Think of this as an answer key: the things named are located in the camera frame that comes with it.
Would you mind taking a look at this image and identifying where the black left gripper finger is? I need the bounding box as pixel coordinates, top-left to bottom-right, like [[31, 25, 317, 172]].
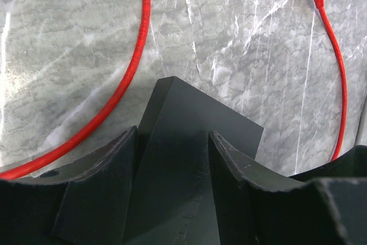
[[1, 127, 138, 244]]

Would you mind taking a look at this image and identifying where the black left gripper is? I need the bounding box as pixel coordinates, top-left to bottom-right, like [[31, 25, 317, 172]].
[[209, 132, 366, 244]]

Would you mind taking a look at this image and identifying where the black network switch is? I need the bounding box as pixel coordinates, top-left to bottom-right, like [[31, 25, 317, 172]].
[[123, 76, 263, 244]]

